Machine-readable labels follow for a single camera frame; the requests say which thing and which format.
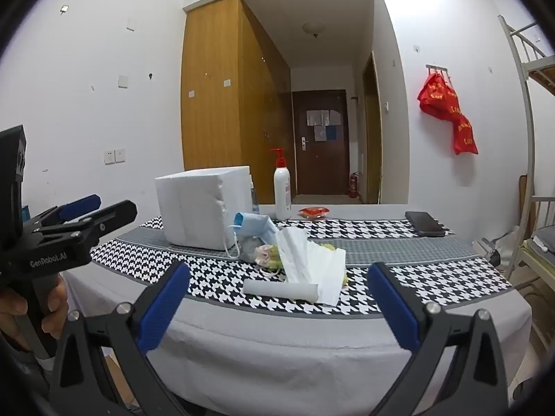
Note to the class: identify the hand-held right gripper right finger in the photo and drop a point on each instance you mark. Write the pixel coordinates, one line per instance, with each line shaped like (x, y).
(392, 307)

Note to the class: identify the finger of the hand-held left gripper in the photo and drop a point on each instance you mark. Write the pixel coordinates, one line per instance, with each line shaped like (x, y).
(80, 206)
(115, 213)

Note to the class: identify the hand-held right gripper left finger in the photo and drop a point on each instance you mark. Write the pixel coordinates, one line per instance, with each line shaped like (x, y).
(162, 307)

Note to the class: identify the white foam box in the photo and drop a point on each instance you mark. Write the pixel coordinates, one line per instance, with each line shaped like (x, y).
(190, 208)

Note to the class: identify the white paper tissue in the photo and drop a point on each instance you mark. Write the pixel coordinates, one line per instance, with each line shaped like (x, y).
(312, 268)

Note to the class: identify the green flowered plastic packet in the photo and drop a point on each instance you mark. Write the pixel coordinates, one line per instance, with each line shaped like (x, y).
(266, 253)

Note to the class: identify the blue face mask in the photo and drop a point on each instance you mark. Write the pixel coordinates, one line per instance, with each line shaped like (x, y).
(256, 225)

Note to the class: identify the person's left forearm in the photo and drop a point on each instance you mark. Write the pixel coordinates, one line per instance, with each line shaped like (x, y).
(21, 377)

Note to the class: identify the person's left hand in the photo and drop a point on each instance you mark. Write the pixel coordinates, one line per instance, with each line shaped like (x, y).
(11, 303)

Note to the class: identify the houndstooth patterned cloth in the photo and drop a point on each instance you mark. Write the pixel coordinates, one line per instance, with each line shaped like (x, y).
(381, 230)

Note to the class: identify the black smartphone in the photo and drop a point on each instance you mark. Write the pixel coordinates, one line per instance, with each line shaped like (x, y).
(425, 223)

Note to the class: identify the light grey sheet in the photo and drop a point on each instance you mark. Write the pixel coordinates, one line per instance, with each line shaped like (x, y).
(282, 355)

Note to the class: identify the red snack packet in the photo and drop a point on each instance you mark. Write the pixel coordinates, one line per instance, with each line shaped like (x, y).
(314, 212)

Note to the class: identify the red fire extinguisher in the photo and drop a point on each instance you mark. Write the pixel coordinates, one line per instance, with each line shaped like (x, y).
(354, 186)

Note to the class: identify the wooden wardrobe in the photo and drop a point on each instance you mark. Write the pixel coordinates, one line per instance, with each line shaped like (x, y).
(212, 95)

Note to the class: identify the green bed mattress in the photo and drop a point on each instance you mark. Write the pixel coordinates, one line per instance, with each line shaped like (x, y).
(540, 258)

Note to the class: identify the white pump bottle red cap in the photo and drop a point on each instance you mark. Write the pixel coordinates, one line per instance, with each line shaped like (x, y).
(282, 195)

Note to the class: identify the dark brown door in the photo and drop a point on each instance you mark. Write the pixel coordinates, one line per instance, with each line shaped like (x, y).
(334, 160)

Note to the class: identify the leaning wooden board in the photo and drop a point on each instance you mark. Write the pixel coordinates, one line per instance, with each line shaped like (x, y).
(525, 208)

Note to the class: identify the light wooden side door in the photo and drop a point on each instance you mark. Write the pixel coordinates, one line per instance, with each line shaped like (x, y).
(373, 138)

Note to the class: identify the blue paper notice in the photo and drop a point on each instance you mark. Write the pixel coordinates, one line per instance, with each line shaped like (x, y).
(331, 133)

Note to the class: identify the red printed bag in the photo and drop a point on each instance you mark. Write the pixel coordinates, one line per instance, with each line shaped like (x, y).
(465, 136)
(438, 95)

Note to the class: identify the white paper notice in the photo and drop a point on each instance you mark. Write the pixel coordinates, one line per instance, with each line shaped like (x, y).
(335, 117)
(319, 133)
(318, 118)

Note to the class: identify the white metal bunk bed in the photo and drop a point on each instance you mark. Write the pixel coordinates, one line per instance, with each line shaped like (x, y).
(530, 138)

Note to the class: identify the white wall switch plate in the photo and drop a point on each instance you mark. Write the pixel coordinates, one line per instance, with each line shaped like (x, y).
(123, 81)

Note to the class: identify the white wall cover plate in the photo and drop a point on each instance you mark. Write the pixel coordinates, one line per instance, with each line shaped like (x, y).
(131, 24)

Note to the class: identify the metal wall hook rack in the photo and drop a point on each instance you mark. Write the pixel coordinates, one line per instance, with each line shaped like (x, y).
(437, 67)

